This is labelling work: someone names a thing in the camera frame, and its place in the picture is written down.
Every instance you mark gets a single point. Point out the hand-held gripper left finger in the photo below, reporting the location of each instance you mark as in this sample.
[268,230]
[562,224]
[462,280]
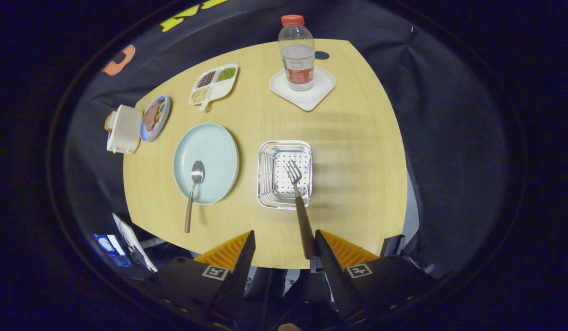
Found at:
[238,276]

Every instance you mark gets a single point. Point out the light green plate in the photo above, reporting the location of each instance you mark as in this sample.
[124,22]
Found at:
[210,147]

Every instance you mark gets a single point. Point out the metal drain basket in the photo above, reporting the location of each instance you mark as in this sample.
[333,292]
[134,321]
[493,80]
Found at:
[284,151]

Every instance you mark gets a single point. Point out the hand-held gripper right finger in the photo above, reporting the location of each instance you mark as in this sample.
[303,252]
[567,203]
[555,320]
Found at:
[332,271]

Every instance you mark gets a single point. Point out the meat and vegetable food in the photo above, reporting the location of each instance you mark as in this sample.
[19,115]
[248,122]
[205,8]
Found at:
[151,117]

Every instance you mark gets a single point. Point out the white divided grain dish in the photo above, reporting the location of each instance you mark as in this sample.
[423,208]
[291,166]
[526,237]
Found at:
[219,89]

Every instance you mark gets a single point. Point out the white toaster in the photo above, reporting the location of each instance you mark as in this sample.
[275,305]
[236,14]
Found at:
[125,128]

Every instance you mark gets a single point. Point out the blue lit screen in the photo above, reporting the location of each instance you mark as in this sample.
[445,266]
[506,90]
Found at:
[111,248]

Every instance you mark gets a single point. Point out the white square coaster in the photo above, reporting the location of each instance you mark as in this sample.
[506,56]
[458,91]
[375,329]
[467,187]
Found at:
[311,99]

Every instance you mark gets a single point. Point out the small blue plate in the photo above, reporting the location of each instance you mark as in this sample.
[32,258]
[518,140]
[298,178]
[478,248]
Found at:
[163,110]

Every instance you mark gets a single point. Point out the black round table grommet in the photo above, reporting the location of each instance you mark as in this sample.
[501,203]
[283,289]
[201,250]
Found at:
[321,55]

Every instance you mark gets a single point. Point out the toast slice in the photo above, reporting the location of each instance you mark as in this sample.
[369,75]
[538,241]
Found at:
[108,122]

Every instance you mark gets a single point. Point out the white paper sheet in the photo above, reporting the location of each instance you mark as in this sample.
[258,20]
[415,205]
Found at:
[132,241]

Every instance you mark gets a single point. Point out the clear bottle with red cap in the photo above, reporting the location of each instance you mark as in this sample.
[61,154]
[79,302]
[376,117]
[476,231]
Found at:
[297,55]

